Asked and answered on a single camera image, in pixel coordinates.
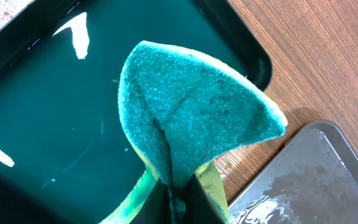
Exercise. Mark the black water tray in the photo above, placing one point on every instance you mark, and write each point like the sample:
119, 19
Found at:
67, 159

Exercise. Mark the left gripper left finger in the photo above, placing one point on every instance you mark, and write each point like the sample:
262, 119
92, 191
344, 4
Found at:
156, 209

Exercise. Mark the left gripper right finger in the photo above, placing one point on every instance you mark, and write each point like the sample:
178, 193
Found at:
199, 209

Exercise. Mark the green yellow sponge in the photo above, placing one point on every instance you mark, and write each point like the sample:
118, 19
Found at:
180, 109

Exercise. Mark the brown serving tray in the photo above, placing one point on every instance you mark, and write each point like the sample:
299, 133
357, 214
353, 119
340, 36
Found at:
313, 179

